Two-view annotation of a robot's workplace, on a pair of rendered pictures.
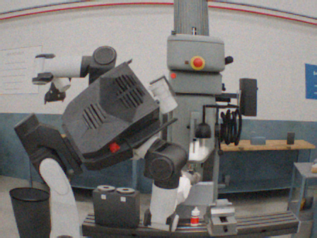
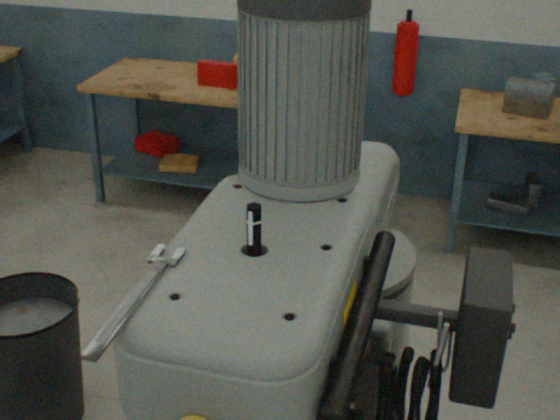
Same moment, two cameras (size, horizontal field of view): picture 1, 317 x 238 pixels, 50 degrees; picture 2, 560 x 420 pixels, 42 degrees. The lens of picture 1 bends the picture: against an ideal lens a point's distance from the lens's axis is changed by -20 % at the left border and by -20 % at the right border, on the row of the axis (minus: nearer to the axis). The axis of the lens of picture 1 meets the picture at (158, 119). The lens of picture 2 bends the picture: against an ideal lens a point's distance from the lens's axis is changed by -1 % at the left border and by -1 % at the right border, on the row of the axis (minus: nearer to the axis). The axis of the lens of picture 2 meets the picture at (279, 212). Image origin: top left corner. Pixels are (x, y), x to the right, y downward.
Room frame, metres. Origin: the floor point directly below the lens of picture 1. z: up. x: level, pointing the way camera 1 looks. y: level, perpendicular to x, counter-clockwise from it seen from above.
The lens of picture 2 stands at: (1.09, -0.39, 2.39)
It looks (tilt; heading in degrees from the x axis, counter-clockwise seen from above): 28 degrees down; 13
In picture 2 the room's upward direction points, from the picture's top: 1 degrees clockwise
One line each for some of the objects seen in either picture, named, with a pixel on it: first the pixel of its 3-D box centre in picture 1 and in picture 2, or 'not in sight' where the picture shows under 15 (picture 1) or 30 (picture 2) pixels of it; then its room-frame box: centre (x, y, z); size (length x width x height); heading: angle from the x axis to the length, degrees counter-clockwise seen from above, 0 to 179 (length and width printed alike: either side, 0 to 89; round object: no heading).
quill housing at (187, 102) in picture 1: (193, 127); not in sight; (1.92, -0.16, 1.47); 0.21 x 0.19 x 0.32; 88
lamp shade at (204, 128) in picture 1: (203, 129); not in sight; (1.73, -0.19, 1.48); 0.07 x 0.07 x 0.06
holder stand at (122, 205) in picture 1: (116, 206); not in sight; (1.91, 0.20, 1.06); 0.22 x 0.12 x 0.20; 82
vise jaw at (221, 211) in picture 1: (222, 212); not in sight; (1.86, -0.33, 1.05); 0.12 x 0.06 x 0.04; 90
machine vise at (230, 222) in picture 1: (221, 216); not in sight; (1.88, -0.33, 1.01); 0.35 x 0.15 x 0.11; 0
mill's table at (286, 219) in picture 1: (196, 230); not in sight; (1.91, -0.22, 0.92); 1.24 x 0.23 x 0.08; 88
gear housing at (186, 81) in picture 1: (194, 82); not in sight; (1.96, -0.16, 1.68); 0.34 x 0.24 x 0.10; 178
